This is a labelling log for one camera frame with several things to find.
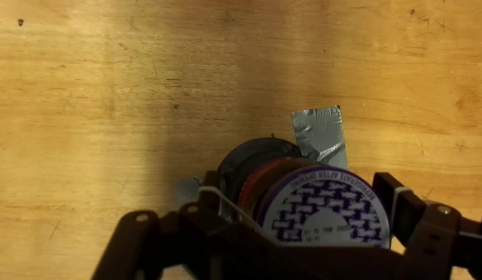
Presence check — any large grey duct tape piece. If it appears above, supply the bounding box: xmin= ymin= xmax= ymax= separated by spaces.
xmin=289 ymin=104 xmax=351 ymax=170

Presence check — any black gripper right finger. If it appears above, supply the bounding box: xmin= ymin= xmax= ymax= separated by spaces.
xmin=372 ymin=170 xmax=482 ymax=280

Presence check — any black cylindrical spool with label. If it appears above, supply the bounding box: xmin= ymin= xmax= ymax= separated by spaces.
xmin=216 ymin=133 xmax=393 ymax=250

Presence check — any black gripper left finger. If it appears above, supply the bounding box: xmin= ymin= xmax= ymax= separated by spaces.
xmin=92 ymin=200 xmax=285 ymax=280

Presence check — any small grey duct tape piece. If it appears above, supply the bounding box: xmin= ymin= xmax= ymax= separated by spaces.
xmin=174 ymin=175 xmax=207 ymax=206

